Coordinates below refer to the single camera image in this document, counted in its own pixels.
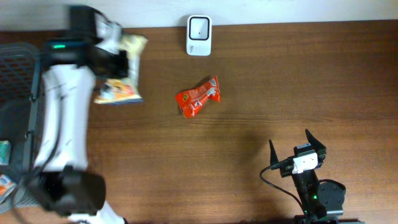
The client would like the orange white small packet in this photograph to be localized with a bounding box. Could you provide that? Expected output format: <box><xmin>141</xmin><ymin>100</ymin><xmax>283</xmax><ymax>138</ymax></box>
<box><xmin>0</xmin><ymin>174</ymin><xmax>17</xmax><ymax>203</ymax></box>

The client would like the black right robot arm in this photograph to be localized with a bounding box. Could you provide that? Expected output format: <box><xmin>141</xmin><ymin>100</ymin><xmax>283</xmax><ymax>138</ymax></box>
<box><xmin>259</xmin><ymin>129</ymin><xmax>362</xmax><ymax>224</ymax></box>

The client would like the yellow wet wipes pack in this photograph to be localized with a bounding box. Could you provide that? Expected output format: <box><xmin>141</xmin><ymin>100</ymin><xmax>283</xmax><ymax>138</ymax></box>
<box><xmin>94</xmin><ymin>34</ymin><xmax>148</xmax><ymax>105</ymax></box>

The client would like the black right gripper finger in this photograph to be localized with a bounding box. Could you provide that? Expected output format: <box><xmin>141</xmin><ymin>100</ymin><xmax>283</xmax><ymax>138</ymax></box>
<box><xmin>269</xmin><ymin>139</ymin><xmax>279</xmax><ymax>166</ymax></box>
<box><xmin>305</xmin><ymin>129</ymin><xmax>326</xmax><ymax>152</ymax></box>

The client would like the teal tissue pack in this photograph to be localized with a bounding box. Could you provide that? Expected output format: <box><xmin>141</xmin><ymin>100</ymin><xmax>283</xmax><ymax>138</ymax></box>
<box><xmin>0</xmin><ymin>141</ymin><xmax>11</xmax><ymax>166</ymax></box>

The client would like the black camera cable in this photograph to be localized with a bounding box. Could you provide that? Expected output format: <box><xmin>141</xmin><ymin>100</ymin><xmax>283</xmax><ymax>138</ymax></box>
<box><xmin>259</xmin><ymin>159</ymin><xmax>307</xmax><ymax>215</ymax></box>

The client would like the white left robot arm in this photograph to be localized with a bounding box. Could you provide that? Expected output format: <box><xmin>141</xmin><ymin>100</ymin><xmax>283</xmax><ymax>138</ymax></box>
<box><xmin>24</xmin><ymin>5</ymin><xmax>129</xmax><ymax>223</ymax></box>

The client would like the white barcode scanner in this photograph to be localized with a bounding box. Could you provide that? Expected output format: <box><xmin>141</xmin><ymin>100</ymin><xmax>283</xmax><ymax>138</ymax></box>
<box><xmin>186</xmin><ymin>15</ymin><xmax>212</xmax><ymax>57</ymax></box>

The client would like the red snack packet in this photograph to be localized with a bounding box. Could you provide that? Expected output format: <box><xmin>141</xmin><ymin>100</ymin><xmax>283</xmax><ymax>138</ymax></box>
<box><xmin>175</xmin><ymin>76</ymin><xmax>221</xmax><ymax>118</ymax></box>

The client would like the grey plastic mesh basket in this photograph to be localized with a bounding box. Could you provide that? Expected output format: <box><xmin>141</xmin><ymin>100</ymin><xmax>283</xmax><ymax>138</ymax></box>
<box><xmin>0</xmin><ymin>42</ymin><xmax>44</xmax><ymax>215</ymax></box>

